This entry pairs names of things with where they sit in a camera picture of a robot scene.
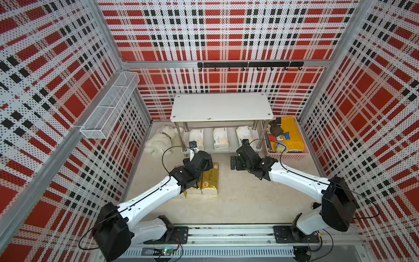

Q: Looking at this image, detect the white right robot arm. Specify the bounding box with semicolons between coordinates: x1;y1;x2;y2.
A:
231;145;359;243

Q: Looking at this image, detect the white plush toy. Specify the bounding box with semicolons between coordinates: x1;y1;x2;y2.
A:
144;125;184;157

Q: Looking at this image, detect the black wall hook rail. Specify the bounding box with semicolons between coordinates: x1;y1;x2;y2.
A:
197;61;304;69

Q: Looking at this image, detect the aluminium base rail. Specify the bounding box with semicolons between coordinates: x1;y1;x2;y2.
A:
118;224;373;262

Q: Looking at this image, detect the white tissue pack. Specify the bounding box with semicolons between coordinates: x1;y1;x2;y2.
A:
189;129;205;150
213;127;229;150
236;126;253;146

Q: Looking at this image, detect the white wire mesh basket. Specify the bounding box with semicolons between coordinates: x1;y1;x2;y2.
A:
80;72;139;139

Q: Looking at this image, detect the green circuit board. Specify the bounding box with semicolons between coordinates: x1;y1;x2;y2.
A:
153;248;177;257

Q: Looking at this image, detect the white two-tier shelf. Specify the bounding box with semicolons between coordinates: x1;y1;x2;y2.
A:
170;93;274;153

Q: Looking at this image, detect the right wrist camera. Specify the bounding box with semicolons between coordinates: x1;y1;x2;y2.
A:
241;139;251;146

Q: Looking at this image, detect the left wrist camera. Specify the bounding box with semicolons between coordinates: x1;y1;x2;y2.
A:
189;141;199;161

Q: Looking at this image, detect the brown plush toy in basket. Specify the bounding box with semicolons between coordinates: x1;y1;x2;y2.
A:
268;117;284;137

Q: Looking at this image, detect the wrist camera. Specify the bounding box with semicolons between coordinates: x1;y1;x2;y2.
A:
189;141;199;161
241;139;251;146

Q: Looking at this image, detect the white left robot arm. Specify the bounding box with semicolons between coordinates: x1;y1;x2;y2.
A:
92;151;213;262

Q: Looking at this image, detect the pink plastic basket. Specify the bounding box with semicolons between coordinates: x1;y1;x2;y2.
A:
263;116;309;160

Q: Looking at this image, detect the yellow printed cloth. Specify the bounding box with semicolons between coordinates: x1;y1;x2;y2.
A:
267;116;306;153

